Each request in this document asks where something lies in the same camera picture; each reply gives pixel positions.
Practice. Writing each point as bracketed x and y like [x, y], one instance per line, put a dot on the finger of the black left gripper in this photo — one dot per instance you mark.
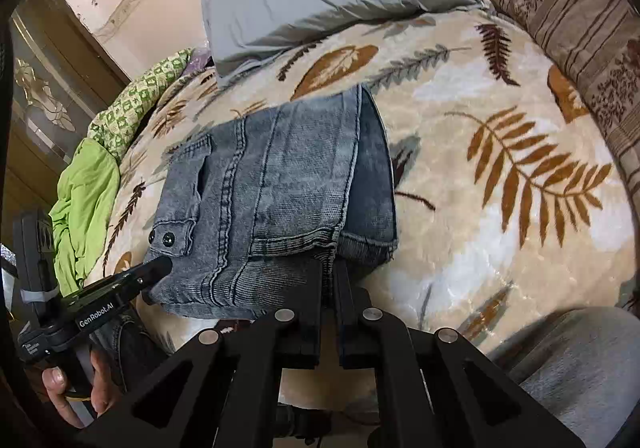
[223, 392]

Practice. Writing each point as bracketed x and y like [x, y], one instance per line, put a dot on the grey trousered leg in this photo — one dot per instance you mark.
[582, 365]

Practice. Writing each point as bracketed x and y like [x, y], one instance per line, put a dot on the lime green cloth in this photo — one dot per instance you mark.
[87, 190]

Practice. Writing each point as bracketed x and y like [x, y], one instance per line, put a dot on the brown striped cushion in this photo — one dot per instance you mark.
[595, 43]

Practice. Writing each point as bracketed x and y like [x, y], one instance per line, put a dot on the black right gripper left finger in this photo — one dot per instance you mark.
[139, 279]

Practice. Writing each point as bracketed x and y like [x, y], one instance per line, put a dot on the purple plastic bag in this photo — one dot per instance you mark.
[199, 60]

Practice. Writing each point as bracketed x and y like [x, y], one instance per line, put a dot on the leaf pattern beige blanket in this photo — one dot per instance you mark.
[509, 203]

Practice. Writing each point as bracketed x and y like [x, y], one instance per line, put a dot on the person's left hand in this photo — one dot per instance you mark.
[104, 394]

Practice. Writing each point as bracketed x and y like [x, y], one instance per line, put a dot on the grey-blue denim pants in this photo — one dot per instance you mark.
[248, 210]

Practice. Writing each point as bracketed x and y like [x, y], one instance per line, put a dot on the green white patterned quilt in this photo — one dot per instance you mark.
[114, 128]

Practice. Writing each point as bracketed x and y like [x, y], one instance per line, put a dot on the wooden cabinet with glass door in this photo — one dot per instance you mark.
[62, 77]

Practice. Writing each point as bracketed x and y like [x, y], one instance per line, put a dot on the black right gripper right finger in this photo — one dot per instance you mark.
[435, 389]

